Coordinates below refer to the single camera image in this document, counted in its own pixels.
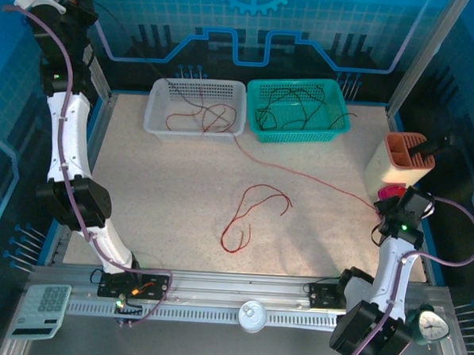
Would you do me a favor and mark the thin black cable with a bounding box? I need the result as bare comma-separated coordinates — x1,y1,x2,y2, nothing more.
255,87,302,133
303,108,360,133
285,87,329,129

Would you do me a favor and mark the pink lidded cup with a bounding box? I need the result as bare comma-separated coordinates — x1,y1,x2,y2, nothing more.
377,183,407,203

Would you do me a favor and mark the beige utensil holder terracotta top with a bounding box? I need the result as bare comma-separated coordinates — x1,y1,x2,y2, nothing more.
364,129,438,189

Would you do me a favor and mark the green alarm clock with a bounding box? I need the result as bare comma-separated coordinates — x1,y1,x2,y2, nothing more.
406,303,452,349

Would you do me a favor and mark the teal plastic basket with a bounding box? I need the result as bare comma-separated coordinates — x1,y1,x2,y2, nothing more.
243,74,354,149

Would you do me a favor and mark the white plastic basket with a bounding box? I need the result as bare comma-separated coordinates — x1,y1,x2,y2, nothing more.
142,75,249,141

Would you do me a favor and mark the white round knob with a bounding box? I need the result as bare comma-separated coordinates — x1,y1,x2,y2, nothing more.
237,299,270,334

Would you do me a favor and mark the aluminium base beam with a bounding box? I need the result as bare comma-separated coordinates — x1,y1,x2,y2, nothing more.
27,260,455,322

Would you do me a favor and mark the small black electronics module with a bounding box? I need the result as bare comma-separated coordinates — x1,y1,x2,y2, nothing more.
112,294,145,329

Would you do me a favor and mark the pale green calculator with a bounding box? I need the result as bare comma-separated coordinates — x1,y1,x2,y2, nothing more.
6,281,73,343

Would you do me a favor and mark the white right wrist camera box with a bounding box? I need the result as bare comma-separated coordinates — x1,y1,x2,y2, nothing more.
422,195,437,218

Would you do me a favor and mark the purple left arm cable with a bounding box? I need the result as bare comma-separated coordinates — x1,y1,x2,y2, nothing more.
0,4,189,330

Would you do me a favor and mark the black tool handle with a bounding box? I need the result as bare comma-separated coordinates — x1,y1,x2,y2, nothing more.
408,133,458,158

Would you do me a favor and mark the white slotted cable duct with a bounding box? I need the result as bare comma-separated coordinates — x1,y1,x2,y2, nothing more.
65,298,341,331

